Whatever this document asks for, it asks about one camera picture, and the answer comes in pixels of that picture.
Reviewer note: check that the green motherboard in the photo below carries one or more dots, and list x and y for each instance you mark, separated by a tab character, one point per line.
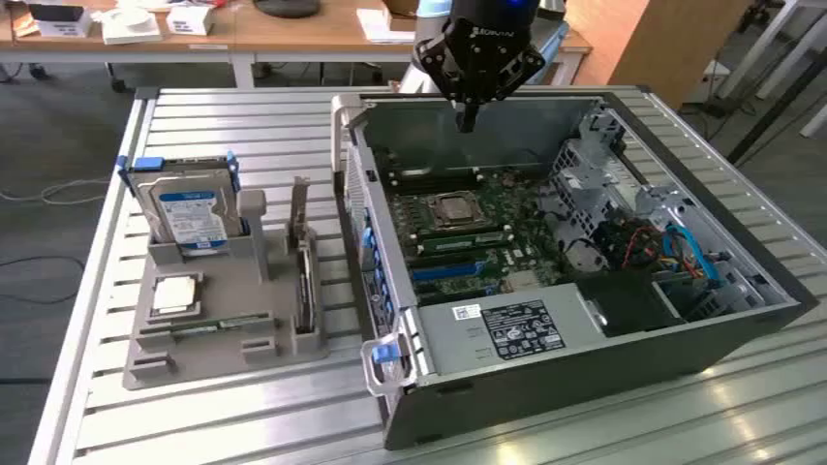
516	252

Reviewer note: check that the black metal stand leg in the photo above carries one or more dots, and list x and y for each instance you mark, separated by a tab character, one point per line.
775	116

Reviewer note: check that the blue expansion slot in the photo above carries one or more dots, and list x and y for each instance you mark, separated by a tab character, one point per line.
452	272

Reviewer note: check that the black round stand base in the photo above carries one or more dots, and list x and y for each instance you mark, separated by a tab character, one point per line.
284	9

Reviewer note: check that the clean silver CPU chip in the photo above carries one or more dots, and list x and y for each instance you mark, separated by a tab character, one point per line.
175	295

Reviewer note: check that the wooden cabinet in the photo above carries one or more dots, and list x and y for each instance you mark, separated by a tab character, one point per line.
646	48

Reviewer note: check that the white labelled box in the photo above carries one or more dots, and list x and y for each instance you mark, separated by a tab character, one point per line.
191	21

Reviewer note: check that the white box black top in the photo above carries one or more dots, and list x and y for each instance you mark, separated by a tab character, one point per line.
62	26

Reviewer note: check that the black intrusion switch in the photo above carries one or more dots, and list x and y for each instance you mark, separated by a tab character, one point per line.
372	176

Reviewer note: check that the CPU chip with paste residue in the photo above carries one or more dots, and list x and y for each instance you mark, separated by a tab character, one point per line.
459	209

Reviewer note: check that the white round device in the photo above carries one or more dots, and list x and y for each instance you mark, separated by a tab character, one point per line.
136	14

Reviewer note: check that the black NVIDIA graphics card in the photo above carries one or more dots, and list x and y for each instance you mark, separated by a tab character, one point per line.
304	290

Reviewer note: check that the hard disk with blue caddy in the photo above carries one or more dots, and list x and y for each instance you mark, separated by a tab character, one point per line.
191	213

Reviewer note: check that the grey plastic parts rack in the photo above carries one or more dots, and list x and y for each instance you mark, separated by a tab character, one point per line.
259	300

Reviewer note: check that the blue case latch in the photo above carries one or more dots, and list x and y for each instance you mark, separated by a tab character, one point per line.
384	353

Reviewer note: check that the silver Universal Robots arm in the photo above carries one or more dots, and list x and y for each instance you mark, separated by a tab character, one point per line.
423	80

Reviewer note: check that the grey power supply unit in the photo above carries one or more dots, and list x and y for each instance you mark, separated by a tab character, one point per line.
452	339

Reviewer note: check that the white table frame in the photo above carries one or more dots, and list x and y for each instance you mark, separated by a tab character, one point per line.
815	121

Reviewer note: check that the wooden desk white frame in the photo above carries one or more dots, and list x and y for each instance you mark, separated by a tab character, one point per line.
64	43
310	34

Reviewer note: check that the long black expansion slot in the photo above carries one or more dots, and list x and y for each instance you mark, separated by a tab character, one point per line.
455	294
452	287

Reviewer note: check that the black caster wheel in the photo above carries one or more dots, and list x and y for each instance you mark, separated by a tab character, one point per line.
36	71
118	85

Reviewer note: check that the white flat box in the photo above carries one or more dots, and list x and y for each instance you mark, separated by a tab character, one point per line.
132	35

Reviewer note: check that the brown cardboard box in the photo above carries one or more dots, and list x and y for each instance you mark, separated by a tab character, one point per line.
400	12

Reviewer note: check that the white booklet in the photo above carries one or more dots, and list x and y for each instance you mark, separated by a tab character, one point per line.
382	29

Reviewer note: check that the brown paper envelope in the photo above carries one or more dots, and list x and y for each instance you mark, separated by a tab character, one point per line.
23	24

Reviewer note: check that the silver chipset heatsink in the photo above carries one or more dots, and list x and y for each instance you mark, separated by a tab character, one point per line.
531	279

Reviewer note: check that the black plastic shroud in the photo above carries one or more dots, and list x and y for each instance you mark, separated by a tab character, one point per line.
620	305

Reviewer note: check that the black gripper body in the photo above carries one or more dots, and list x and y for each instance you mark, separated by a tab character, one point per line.
491	53

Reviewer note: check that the white box red dot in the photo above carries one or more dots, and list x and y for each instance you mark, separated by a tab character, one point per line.
714	77

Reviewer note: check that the open black PC case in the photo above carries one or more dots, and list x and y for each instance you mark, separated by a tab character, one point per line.
550	397

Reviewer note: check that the metal CPU socket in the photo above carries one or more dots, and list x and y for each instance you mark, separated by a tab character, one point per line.
439	224

